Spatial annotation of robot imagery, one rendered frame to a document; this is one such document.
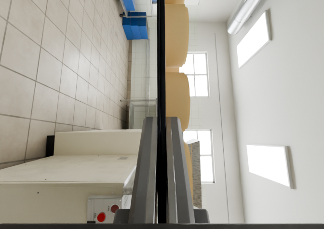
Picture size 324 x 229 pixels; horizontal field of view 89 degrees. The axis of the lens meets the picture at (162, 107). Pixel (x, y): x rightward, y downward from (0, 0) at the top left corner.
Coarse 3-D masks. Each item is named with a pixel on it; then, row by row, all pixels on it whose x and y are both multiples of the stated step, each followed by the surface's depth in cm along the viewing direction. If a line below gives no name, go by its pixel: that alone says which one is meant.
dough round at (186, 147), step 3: (183, 141) 13; (186, 144) 13; (186, 147) 12; (186, 150) 12; (186, 153) 12; (189, 153) 12; (186, 156) 12; (189, 156) 12; (186, 159) 12; (189, 159) 12; (189, 162) 12; (189, 165) 11; (189, 168) 11; (189, 171) 11; (189, 174) 11; (189, 177) 11; (189, 180) 11; (189, 183) 11
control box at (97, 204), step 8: (88, 200) 66; (96, 200) 66; (104, 200) 66; (112, 200) 66; (120, 200) 66; (88, 208) 65; (96, 208) 65; (104, 208) 65; (120, 208) 65; (88, 216) 65; (96, 216) 65; (112, 216) 65
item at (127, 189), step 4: (132, 176) 81; (128, 180) 75; (132, 180) 75; (128, 184) 70; (132, 184) 70; (124, 188) 66; (128, 188) 66; (132, 188) 66; (124, 192) 66; (128, 192) 66
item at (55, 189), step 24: (24, 168) 94; (48, 168) 94; (72, 168) 93; (96, 168) 93; (120, 168) 92; (0, 192) 69; (24, 192) 69; (48, 192) 69; (72, 192) 69; (96, 192) 69; (120, 192) 69; (0, 216) 68; (24, 216) 68; (48, 216) 68; (72, 216) 68
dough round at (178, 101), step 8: (168, 72) 13; (176, 72) 13; (168, 80) 12; (176, 80) 12; (184, 80) 12; (168, 88) 12; (176, 88) 12; (184, 88) 12; (168, 96) 12; (176, 96) 12; (184, 96) 12; (168, 104) 12; (176, 104) 12; (184, 104) 12; (168, 112) 12; (176, 112) 12; (184, 112) 12; (184, 120) 12; (184, 128) 13
